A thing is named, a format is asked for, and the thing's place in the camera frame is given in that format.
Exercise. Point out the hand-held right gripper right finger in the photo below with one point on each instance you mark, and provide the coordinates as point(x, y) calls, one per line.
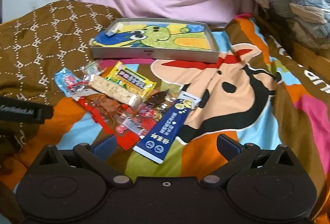
point(228, 145)

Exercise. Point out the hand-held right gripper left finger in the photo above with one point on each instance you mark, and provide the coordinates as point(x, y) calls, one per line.
point(105, 145)

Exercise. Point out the red and white snack packet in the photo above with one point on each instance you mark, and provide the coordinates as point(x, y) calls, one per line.
point(134, 127)

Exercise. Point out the red dried meat packet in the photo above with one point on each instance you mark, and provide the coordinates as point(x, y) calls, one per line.
point(103, 110)

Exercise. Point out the small light blue snack packet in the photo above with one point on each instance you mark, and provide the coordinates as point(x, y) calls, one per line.
point(64, 81)

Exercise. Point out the rice cracker bar clear wrapper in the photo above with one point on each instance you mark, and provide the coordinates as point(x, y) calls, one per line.
point(113, 90)

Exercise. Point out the long dark blue snack packet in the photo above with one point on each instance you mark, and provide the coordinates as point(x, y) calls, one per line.
point(165, 128)

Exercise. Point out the yellow cracker packet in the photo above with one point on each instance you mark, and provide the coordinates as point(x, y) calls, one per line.
point(131, 79)

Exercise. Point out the round biscuit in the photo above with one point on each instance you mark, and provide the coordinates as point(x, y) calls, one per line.
point(94, 66)

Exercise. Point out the grey tray with cartoon lining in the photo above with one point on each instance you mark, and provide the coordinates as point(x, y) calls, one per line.
point(154, 53)

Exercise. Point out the colourful cartoon printed blanket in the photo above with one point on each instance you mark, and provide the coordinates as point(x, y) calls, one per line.
point(232, 100)

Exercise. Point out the brown patterned pillow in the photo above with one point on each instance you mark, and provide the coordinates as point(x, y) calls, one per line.
point(38, 46)

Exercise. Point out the grey wall panel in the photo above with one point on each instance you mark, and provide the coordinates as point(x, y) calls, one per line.
point(1, 4)

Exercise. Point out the wooden bed frame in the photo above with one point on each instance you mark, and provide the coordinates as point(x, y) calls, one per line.
point(309, 59)

